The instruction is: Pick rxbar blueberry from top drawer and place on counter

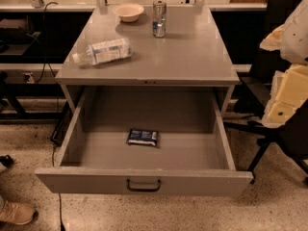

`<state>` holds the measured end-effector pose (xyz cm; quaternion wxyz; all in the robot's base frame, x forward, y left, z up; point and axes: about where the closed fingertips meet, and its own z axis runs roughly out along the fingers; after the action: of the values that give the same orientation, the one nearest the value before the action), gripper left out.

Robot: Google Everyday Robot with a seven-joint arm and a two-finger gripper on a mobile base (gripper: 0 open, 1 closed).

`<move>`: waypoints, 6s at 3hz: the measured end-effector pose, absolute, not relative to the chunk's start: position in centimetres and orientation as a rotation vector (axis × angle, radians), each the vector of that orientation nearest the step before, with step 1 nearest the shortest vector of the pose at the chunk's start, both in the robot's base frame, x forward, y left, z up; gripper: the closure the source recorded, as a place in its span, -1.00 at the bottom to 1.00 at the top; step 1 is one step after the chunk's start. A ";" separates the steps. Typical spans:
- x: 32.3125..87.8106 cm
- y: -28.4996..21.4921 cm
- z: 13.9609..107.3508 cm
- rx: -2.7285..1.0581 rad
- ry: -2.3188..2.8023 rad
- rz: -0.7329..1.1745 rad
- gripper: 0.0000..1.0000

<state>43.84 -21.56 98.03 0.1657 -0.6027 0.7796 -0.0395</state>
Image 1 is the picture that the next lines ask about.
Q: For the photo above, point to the tan shoe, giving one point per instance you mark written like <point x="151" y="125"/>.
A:
<point x="16" y="213"/>

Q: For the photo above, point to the clear plastic water bottle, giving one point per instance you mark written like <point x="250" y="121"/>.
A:
<point x="104" y="52"/>

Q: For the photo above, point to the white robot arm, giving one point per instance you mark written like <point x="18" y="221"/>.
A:
<point x="295" y="40"/>

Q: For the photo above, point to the grey metal cabinet counter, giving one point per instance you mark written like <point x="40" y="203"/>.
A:
<point x="192" y="52"/>

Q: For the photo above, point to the black drawer handle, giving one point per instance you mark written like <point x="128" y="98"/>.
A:
<point x="143" y="187"/>

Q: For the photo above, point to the blue rxbar blueberry packet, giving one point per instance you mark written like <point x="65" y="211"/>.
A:
<point x="143" y="137"/>

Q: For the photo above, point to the black office chair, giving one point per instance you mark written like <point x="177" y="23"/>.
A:
<point x="292" y="137"/>

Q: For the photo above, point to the grey open top drawer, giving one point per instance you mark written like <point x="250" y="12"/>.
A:
<point x="192" y="156"/>

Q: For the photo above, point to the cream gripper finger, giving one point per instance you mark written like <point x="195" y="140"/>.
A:
<point x="273" y="41"/>
<point x="289" y="90"/>

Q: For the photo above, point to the beige paper bowl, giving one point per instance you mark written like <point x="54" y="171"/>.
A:
<point x="128" y="12"/>

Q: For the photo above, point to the black object on floor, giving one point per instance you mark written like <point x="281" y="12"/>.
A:
<point x="6" y="161"/>

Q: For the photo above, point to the silver drink can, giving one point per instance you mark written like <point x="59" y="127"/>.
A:
<point x="159" y="17"/>

